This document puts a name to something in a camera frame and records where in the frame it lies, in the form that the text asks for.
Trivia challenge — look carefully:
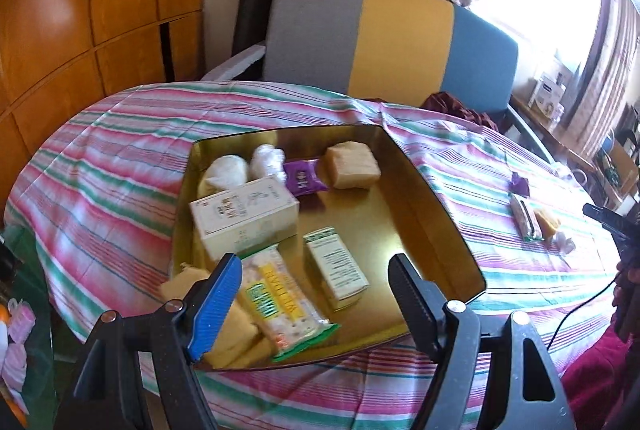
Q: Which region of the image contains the striped brown curtain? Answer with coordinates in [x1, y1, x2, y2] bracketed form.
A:
[565, 0, 640, 156]

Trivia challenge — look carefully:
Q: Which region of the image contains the tan sponge block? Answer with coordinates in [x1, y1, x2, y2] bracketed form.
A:
[320, 141, 382, 189]

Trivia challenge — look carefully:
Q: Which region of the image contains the gold metal tin box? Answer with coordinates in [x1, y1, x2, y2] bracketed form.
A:
[170, 125, 488, 368]

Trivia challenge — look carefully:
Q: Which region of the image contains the striped pink green tablecloth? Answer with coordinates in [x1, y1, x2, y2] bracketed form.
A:
[5, 80, 621, 430]

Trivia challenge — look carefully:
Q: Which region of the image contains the grey green snack packet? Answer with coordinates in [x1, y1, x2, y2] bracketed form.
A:
[510, 194, 545, 242]

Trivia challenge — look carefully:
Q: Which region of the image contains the black cable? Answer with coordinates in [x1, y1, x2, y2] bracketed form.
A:
[547, 275, 621, 351]

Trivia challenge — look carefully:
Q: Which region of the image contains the person's right hand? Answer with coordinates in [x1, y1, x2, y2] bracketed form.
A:
[612, 260, 640, 311]

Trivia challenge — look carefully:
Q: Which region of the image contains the grey yellow blue chair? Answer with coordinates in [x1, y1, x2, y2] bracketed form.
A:
[200, 0, 556, 156]

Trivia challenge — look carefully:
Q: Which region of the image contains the green white small box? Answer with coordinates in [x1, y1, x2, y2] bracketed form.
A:
[302, 227, 371, 311]

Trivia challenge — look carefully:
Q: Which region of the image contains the cream carton box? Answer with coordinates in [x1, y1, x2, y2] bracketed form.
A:
[189, 177, 301, 261]

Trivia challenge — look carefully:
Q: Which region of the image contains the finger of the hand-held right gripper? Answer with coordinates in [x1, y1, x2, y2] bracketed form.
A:
[582, 204, 633, 236]

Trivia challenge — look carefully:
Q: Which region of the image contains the pink wrapped packet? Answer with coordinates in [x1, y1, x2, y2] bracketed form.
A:
[7, 300, 37, 343]
[1, 342, 28, 386]

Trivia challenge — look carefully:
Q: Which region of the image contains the cardboard box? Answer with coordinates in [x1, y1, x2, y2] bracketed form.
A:
[607, 145, 640, 197]

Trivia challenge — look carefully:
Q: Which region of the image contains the wooden wardrobe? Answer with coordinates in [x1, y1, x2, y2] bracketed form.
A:
[0, 0, 206, 191]

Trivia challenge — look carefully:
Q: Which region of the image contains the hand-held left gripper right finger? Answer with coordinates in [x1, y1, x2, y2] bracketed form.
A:
[387, 253, 576, 430]

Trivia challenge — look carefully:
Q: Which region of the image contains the black rolled mat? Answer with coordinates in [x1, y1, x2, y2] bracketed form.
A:
[232, 0, 284, 58]

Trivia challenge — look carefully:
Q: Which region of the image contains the person's red clothing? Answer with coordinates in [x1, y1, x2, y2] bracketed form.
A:
[560, 325, 640, 430]

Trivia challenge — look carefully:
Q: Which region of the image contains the green side table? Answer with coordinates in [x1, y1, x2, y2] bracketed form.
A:
[0, 230, 56, 430]

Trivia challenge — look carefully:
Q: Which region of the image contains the white box on shelf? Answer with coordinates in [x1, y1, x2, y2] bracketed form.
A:
[530, 63, 573, 112]

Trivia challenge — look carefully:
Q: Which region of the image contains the small yellow sponge piece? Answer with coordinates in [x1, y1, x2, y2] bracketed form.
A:
[532, 207, 561, 236]

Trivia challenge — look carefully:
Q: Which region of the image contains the large yellow-brown sponge block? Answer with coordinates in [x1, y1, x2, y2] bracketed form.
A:
[159, 263, 275, 370]

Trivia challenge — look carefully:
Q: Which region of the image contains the wooden side desk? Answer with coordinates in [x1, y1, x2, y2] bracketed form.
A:
[510, 95, 601, 171]

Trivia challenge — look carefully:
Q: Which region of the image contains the yellow green cracker packet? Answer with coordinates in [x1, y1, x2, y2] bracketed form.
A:
[236, 244, 341, 363]

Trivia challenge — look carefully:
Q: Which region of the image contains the white plastic bag bundle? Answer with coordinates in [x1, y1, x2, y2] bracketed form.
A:
[250, 144, 287, 183]
[197, 153, 249, 198]

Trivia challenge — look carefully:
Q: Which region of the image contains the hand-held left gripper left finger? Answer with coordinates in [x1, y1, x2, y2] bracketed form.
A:
[52, 253, 244, 430]

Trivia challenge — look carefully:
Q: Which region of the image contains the dark red cloth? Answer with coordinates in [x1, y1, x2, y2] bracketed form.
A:
[422, 91, 501, 131]

